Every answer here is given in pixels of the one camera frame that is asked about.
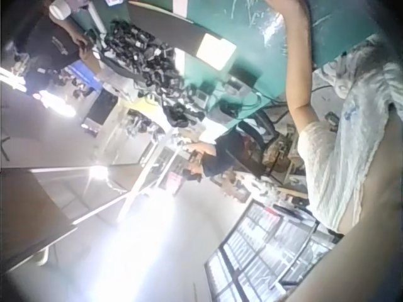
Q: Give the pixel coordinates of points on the black chair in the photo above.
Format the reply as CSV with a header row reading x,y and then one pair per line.
x,y
255,141

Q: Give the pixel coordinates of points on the black box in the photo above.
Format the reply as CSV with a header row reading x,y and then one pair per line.
x,y
245,74

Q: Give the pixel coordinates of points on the white paper sheet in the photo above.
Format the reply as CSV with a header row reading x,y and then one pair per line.
x,y
216,51

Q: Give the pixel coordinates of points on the heap of black devices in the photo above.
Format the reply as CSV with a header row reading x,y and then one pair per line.
x,y
148,59

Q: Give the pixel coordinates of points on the black monitor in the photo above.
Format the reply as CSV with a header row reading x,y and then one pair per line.
x,y
102,105

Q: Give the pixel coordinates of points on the glass display cabinet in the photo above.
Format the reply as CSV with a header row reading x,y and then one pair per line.
x,y
267,251

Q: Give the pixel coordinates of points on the green cutting mat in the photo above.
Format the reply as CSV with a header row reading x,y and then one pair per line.
x,y
252,37

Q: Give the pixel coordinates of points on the grey flat board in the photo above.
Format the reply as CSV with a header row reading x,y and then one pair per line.
x,y
163,22

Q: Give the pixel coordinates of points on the brown wooden table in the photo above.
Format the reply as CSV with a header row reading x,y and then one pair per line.
x,y
31,210

